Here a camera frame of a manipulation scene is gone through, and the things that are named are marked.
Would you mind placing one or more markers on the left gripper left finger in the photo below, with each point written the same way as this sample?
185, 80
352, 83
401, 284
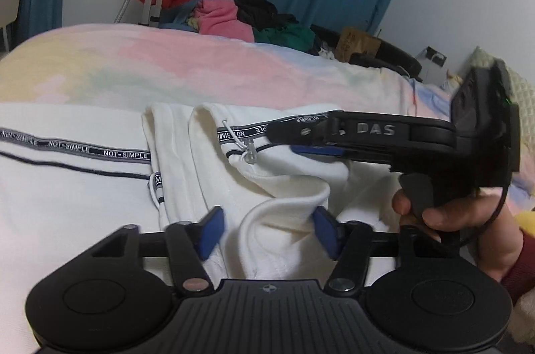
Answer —
189, 245

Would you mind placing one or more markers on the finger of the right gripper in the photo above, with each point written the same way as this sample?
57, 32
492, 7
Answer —
322, 151
310, 129

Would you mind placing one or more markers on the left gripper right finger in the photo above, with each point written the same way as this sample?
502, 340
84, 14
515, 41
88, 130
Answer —
349, 245

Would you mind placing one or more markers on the white sweatshirt garment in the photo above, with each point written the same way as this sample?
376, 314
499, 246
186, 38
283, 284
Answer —
266, 192

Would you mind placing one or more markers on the dark red sleeve forearm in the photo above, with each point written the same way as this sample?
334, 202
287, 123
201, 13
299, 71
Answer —
520, 279

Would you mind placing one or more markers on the person's right hand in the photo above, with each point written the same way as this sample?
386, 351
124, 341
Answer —
499, 246

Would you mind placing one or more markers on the green garment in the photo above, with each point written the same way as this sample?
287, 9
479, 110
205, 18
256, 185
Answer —
294, 36

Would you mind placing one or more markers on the black armchair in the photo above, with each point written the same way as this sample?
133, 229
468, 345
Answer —
387, 57

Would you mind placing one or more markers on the black garment pile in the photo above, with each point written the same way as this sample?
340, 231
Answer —
262, 14

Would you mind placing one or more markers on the pink garment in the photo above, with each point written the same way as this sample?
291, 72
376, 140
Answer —
220, 18

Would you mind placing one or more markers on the pastel tie-dye bed sheet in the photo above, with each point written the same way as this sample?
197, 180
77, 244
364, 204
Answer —
101, 79

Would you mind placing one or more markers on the wall power outlet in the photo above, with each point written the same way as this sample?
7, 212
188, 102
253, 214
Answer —
435, 56

